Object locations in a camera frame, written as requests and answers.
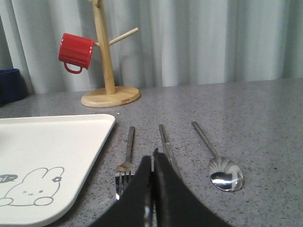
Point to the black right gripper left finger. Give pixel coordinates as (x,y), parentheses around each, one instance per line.
(133,209)

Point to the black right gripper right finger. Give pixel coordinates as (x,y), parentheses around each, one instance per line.
(176,205)

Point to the silver fork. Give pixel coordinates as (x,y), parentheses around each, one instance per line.
(126,170)

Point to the silver chopstick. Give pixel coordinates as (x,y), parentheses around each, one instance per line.
(171,157)
(162,130)

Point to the silver spoon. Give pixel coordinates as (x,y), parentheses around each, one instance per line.
(224,173)

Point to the cream rabbit serving tray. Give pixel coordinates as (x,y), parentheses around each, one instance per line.
(44,163)

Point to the wooden mug tree stand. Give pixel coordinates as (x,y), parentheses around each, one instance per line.
(111,95)

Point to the grey curtain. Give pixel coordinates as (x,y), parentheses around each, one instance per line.
(179,42)

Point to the red mug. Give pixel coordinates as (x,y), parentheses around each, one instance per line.
(75,52)

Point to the dark blue mug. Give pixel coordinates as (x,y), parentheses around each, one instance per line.
(12,86)

